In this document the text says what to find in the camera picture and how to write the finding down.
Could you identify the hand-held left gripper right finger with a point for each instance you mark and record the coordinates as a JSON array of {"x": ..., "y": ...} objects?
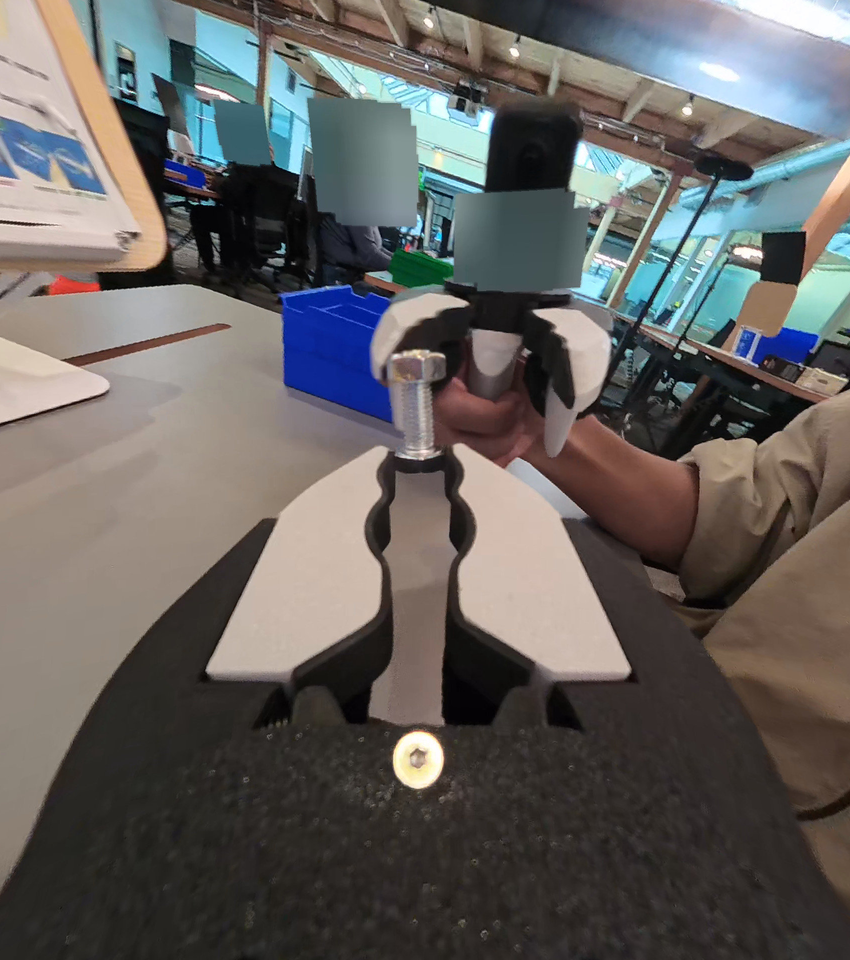
[{"x": 537, "y": 592}]

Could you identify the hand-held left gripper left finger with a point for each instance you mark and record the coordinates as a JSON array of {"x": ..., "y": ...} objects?
[{"x": 305, "y": 592}]

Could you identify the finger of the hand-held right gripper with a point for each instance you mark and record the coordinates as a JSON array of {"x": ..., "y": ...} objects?
[
  {"x": 586, "y": 352},
  {"x": 410, "y": 322}
]

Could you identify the steel hex bolt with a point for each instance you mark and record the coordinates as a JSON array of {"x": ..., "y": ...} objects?
[{"x": 416, "y": 412}]

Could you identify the blue storage bin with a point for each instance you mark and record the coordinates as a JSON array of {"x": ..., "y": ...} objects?
[
  {"x": 327, "y": 360},
  {"x": 788, "y": 346},
  {"x": 185, "y": 172}
]

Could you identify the steel hex nut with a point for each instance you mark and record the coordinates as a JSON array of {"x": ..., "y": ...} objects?
[{"x": 419, "y": 457}]

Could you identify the person's right forearm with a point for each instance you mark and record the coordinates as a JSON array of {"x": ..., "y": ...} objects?
[{"x": 634, "y": 502}]

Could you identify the person's right hand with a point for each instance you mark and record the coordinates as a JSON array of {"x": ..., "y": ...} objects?
[{"x": 485, "y": 424}]

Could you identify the wood-edged table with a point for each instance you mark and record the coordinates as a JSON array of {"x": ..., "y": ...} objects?
[
  {"x": 709, "y": 351},
  {"x": 383, "y": 281}
]

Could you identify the green storage bin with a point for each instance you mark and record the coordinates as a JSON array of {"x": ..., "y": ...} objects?
[{"x": 417, "y": 270}]

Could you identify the ceiling projector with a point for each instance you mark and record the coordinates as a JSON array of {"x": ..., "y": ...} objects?
[{"x": 466, "y": 101}]

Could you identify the black ceiling panel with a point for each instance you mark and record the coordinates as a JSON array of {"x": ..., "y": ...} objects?
[{"x": 657, "y": 37}]

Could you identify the cardboard sign with black tag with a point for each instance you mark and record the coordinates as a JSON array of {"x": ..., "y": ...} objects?
[{"x": 769, "y": 307}]

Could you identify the black round-top stand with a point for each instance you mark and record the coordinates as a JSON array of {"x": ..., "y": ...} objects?
[{"x": 724, "y": 166}]

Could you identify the black monitor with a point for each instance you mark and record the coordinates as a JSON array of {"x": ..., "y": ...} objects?
[{"x": 841, "y": 358}]

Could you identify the black office chair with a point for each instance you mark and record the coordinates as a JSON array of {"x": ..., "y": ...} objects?
[{"x": 141, "y": 187}]

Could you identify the orange traffic cone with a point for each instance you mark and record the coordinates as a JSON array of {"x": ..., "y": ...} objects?
[{"x": 76, "y": 285}]

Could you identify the instruction board on white stand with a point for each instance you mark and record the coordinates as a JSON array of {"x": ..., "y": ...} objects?
[{"x": 5, "y": 112}]

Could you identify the silver air duct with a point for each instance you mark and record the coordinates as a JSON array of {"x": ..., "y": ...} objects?
[{"x": 769, "y": 169}]

